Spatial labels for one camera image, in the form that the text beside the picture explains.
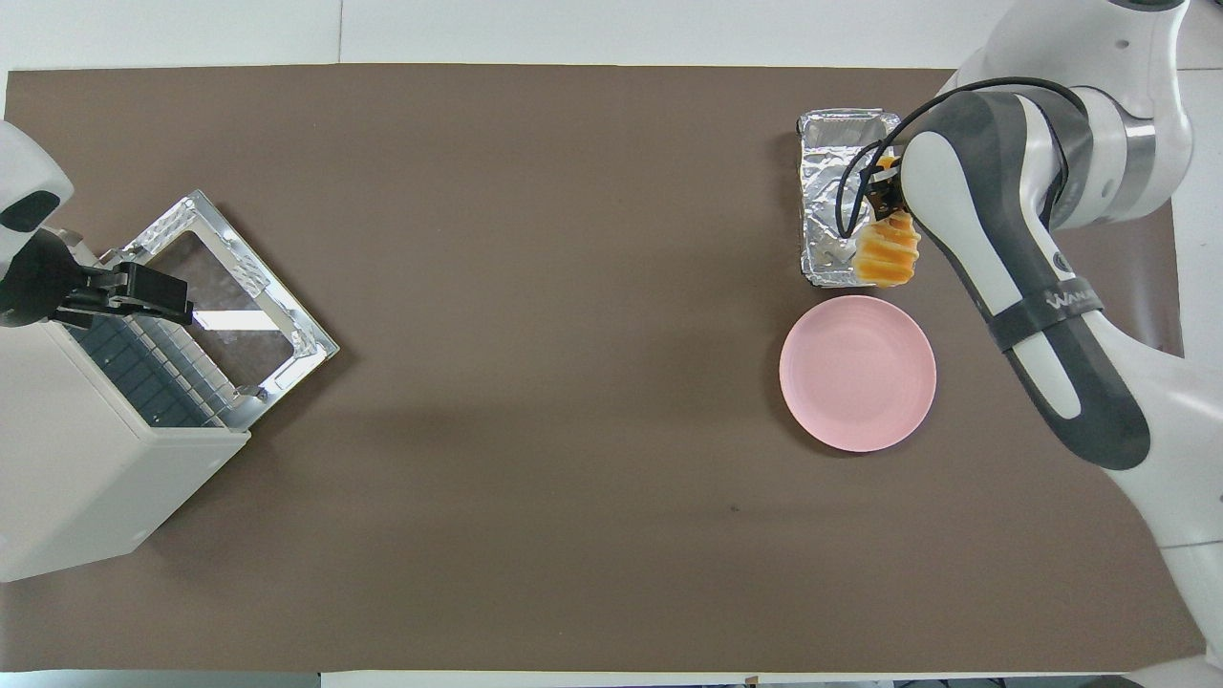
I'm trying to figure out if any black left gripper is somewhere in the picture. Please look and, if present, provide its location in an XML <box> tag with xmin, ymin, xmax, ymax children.
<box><xmin>0</xmin><ymin>229</ymin><xmax>195</xmax><ymax>328</ymax></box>

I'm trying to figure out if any sliced orange bread loaf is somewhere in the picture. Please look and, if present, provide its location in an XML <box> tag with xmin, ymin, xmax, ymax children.
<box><xmin>853</xmin><ymin>210</ymin><xmax>924</xmax><ymax>289</ymax></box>

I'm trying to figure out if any aluminium foil tray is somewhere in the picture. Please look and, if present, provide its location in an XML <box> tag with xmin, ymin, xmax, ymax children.
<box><xmin>796</xmin><ymin>108</ymin><xmax>909</xmax><ymax>289</ymax></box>

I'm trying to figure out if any glass oven door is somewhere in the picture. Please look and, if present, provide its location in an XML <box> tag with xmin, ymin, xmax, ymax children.
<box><xmin>100</xmin><ymin>189</ymin><xmax>340</xmax><ymax>428</ymax></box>

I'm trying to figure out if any white toaster oven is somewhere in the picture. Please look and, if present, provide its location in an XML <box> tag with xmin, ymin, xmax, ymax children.
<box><xmin>0</xmin><ymin>220</ymin><xmax>251</xmax><ymax>584</ymax></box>

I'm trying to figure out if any pink round plate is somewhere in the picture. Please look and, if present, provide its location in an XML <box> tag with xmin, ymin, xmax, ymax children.
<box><xmin>779</xmin><ymin>294</ymin><xmax>937</xmax><ymax>453</ymax></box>

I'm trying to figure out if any brown paper table mat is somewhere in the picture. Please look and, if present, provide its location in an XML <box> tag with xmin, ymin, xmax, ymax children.
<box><xmin>0</xmin><ymin>63</ymin><xmax>1205</xmax><ymax>675</ymax></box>

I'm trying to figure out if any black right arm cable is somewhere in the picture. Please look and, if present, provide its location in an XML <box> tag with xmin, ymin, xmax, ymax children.
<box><xmin>835</xmin><ymin>76</ymin><xmax>1092</xmax><ymax>240</ymax></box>

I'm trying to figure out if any metal oven wire rack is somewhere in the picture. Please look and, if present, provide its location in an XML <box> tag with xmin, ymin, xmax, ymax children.
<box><xmin>119</xmin><ymin>313</ymin><xmax>240</xmax><ymax>423</ymax></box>

